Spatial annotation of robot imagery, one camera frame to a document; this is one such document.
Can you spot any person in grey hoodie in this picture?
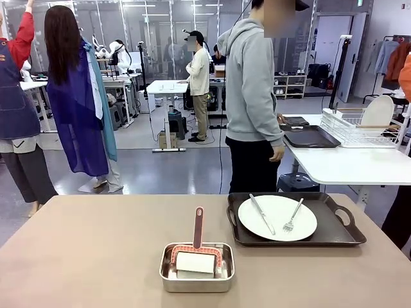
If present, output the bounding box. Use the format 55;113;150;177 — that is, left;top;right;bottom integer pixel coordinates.
217;0;311;195

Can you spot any rectangular metal tray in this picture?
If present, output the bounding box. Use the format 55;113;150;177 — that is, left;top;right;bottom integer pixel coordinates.
159;242;236;293

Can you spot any black tripod stand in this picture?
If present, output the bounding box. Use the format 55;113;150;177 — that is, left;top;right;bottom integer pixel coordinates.
328;34;353;110

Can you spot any person's right forearm grey sleeve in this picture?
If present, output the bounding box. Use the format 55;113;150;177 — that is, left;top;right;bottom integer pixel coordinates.
252;102;285;149

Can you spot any figure in orange top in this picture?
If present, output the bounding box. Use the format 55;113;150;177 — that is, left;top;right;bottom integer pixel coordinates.
381;52;411;252

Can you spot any white standing desk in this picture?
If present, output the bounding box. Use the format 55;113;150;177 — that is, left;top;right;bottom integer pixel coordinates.
146;79;194;153

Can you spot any black bag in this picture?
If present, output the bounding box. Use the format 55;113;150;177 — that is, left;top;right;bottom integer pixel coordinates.
307;63;332;90

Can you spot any silver fork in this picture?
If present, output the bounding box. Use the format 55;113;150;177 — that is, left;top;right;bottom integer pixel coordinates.
282;197;305;234

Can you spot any white side table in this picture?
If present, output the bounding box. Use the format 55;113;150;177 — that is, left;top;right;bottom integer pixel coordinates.
276;113;411;206

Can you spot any person's right hand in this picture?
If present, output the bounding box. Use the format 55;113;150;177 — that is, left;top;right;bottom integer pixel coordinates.
268;144;286;162

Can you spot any white shoe rack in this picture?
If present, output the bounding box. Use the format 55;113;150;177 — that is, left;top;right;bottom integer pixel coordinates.
274;74;308;99

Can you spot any mannequin in denim apron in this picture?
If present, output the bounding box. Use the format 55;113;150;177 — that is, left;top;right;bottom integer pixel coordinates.
0;0;59;218

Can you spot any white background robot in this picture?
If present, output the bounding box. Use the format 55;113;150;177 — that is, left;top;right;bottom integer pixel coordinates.
95;39;133;75

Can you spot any white round plate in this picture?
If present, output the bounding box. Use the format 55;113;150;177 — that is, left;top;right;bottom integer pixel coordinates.
361;94;396;130
238;194;319;242

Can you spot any red handled lint roller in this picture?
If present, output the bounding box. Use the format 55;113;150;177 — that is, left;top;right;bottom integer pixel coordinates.
170;205;223;279

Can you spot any person in cream sweater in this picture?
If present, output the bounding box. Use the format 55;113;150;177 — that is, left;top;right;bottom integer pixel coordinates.
184;30;212;143

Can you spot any black folded cloth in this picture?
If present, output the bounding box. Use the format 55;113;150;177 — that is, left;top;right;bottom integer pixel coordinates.
281;115;310;126

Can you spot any clothes rack with garments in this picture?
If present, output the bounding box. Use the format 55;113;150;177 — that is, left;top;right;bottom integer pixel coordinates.
363;34;411;105

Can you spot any white background desk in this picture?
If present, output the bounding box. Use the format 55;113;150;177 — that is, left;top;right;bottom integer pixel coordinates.
19;80;52;133

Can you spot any long-haired mannequin in blue robe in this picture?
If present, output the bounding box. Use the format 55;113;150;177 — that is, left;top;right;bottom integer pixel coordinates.
43;4;125;194

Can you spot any grey plastic stool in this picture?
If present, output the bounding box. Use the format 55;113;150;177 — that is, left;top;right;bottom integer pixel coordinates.
108;101;130;130

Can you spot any blue grey metal stool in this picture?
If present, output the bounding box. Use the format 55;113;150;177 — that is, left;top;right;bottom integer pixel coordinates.
276;172;321;194

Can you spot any dark brown serving tray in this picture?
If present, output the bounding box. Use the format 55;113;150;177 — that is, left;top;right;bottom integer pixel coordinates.
226;191;368;248
281;124;342;149

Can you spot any white wire dish rack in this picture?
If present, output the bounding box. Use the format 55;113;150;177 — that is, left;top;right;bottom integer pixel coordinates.
320;107;407;149

